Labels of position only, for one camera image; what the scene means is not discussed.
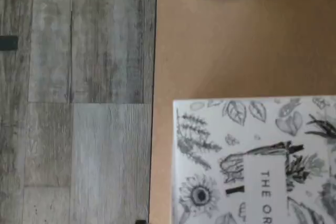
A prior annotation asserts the white box with yellow strip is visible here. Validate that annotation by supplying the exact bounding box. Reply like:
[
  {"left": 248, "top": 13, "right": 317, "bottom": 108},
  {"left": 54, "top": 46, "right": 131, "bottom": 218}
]
[{"left": 172, "top": 97, "right": 336, "bottom": 224}]

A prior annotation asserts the brown wooden shelf board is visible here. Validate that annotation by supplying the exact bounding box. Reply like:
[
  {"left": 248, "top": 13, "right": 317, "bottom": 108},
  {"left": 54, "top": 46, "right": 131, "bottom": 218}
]
[{"left": 148, "top": 0, "right": 336, "bottom": 224}]

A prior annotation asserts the black metal shelf rack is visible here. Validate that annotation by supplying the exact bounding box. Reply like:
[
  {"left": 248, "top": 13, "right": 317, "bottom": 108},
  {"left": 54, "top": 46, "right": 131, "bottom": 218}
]
[{"left": 149, "top": 0, "right": 159, "bottom": 224}]

